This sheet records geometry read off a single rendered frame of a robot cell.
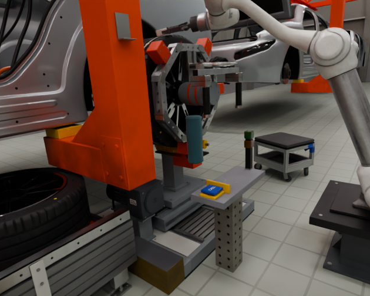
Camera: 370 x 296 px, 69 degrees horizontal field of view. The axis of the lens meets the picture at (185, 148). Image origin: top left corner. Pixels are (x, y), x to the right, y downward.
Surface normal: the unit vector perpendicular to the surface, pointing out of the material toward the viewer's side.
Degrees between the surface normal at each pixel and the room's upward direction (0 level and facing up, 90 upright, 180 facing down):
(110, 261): 90
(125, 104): 90
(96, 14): 90
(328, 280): 0
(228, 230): 90
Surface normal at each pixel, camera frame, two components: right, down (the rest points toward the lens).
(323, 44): -0.55, 0.18
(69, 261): 0.79, 0.12
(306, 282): -0.06, -0.96
